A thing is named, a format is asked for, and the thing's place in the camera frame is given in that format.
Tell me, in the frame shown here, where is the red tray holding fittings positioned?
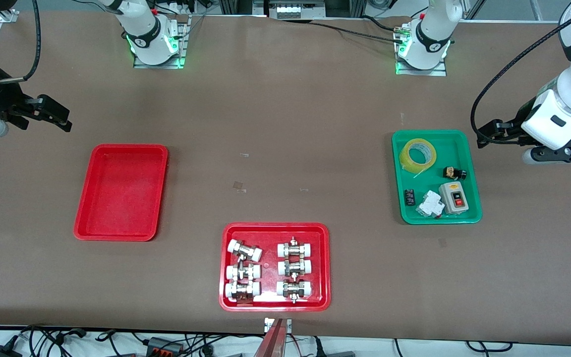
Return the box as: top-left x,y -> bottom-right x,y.
219,222 -> 331,312

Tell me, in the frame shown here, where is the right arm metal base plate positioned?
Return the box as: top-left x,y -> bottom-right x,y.
133,15 -> 190,69

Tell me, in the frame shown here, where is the white terminal module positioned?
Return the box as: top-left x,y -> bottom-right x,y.
276,2 -> 302,19

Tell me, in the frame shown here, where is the white circuit breaker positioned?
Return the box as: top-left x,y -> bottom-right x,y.
416,190 -> 445,219

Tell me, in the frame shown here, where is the white metal pipe fitting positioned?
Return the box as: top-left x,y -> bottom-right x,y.
226,263 -> 261,282
225,281 -> 261,302
277,237 -> 313,258
277,258 -> 313,277
276,279 -> 313,303
228,239 -> 263,262

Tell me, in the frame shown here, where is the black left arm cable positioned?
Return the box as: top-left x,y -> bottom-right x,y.
470,0 -> 571,145

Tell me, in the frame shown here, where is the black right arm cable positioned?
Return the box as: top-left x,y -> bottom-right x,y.
0,0 -> 42,83

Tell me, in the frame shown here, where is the black orange power adapter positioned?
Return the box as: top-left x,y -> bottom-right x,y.
146,337 -> 185,356

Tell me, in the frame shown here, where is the yellow transparent tape roll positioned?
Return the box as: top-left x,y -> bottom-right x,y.
399,138 -> 438,175

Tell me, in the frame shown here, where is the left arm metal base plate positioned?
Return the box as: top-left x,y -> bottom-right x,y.
396,25 -> 448,76

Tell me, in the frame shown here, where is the empty-type red plastic tray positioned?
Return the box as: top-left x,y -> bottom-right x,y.
73,144 -> 169,242

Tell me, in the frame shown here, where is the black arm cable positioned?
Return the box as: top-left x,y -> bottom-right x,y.
0,0 -> 42,83
470,0 -> 571,145

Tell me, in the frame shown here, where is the green plastic tray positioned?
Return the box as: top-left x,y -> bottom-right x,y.
391,129 -> 483,225

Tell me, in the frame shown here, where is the grey push-button switch box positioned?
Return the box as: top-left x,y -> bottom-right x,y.
438,181 -> 470,214

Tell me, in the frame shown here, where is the small metal edge bracket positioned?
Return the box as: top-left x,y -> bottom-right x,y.
264,318 -> 292,333

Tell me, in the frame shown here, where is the red clamp bar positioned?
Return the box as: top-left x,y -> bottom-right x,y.
253,319 -> 288,357

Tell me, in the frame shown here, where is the black braided table cable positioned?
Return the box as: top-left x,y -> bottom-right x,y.
310,15 -> 407,44

